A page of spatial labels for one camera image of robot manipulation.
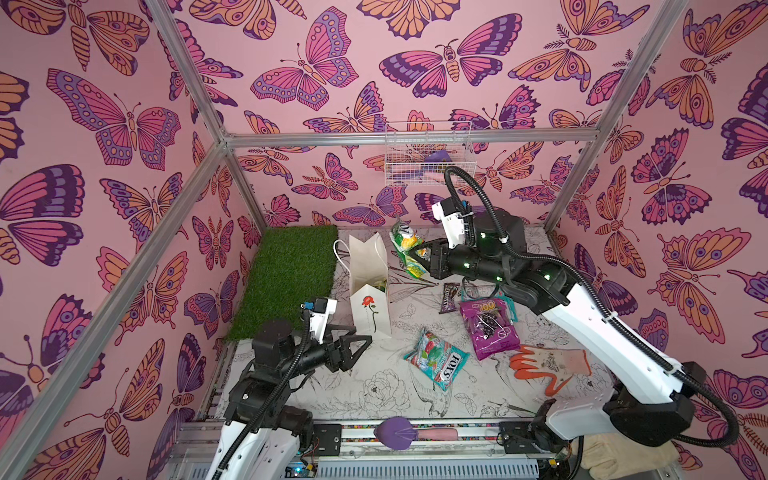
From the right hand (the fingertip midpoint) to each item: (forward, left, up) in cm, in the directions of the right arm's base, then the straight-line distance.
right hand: (414, 246), depth 61 cm
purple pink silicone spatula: (-28, +2, -39) cm, 47 cm away
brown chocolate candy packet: (+12, -14, -39) cm, 43 cm away
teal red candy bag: (-9, -9, -38) cm, 40 cm away
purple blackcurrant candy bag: (-1, -23, -34) cm, 41 cm away
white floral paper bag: (0, +10, -15) cm, 18 cm away
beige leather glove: (-30, -47, -39) cm, 69 cm away
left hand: (-12, +11, -16) cm, 23 cm away
